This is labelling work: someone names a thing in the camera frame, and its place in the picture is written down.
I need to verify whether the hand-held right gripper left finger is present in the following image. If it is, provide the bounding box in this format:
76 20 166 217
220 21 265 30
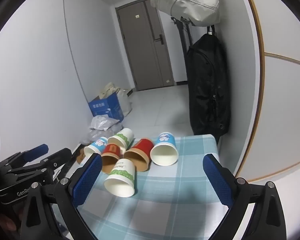
20 152 103 240

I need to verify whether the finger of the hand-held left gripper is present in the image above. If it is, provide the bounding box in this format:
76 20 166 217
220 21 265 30
8 148 73 178
0 144 50 172

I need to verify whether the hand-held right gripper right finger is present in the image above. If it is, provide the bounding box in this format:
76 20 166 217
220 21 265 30
202 154 288 240

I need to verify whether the white cup green print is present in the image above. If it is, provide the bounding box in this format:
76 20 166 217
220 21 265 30
107 128 135 148
104 158 136 197

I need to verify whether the blue white cartoon cup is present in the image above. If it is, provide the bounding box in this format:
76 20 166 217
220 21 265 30
150 132 178 166
84 137 108 156

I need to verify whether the red paper cup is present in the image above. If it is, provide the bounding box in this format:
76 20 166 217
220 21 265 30
124 138 155 172
100 143 123 174

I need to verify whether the person's left hand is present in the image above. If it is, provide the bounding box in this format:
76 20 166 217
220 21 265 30
0 214 23 233

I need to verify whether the blue checked tablecloth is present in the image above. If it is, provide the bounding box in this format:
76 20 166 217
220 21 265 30
51 134 240 240

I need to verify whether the grey plastic bag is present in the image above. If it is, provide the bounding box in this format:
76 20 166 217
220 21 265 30
80 115 121 145

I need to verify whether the blue cardboard box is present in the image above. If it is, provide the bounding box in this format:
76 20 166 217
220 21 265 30
88 92 125 123

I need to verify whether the white plastic bag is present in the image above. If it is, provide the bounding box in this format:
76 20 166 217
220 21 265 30
117 90 133 117

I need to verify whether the beige cloth bag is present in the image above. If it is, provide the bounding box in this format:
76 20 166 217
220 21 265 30
98 82 128 99

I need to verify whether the black hanging bag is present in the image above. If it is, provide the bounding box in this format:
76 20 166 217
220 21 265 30
186 33 231 143

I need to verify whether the brown door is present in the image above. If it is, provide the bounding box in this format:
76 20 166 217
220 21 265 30
115 0 176 92

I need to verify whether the grey hanging jacket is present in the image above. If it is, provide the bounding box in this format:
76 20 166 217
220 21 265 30
150 0 220 27

